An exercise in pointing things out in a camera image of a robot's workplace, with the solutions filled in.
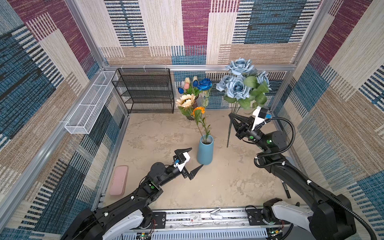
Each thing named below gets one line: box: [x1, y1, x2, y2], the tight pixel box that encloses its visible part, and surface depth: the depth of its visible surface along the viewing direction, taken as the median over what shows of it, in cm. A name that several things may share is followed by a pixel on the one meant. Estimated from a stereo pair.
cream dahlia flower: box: [175, 93, 196, 121], surface depth 69 cm
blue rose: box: [197, 78, 213, 143], surface depth 73 cm
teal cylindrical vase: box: [197, 134, 214, 165], surface depth 81 cm
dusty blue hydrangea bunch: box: [215, 58, 272, 148], surface depth 51 cm
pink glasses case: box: [109, 165, 129, 196], surface depth 85 cm
